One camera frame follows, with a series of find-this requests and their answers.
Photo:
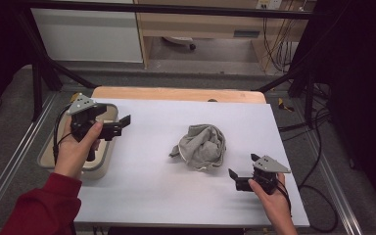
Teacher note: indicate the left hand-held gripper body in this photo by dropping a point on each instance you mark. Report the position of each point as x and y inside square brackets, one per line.
[82, 105]

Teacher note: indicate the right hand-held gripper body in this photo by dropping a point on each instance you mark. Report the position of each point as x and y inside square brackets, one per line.
[269, 164]

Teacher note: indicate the grey cloth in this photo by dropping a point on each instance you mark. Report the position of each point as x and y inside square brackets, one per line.
[202, 147]

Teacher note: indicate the beige storage basket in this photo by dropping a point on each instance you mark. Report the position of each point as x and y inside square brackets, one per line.
[98, 167]

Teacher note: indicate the person's right hand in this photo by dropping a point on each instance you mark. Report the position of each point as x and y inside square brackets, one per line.
[274, 204]

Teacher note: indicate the person's left hand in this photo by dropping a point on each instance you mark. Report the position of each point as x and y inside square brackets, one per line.
[70, 156]

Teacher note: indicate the yellow tape piece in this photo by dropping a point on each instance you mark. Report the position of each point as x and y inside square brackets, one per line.
[74, 97]
[284, 105]

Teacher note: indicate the light wooden table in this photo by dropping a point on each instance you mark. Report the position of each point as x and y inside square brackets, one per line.
[176, 94]

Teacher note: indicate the white cabinet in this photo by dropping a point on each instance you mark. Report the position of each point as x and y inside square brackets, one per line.
[84, 36]

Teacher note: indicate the office chair base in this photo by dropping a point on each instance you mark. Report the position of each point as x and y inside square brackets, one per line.
[179, 39]

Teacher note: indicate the black curtain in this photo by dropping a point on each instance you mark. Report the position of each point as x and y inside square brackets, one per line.
[365, 98]
[0, 49]

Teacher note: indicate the light wooden desk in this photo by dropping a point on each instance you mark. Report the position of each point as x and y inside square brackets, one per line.
[192, 27]

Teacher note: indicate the aluminium floor rail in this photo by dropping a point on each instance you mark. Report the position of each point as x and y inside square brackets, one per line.
[333, 182]
[13, 156]

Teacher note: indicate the black metal frame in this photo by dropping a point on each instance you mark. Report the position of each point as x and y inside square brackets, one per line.
[176, 9]

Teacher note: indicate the white wall socket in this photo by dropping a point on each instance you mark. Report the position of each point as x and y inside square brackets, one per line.
[269, 4]

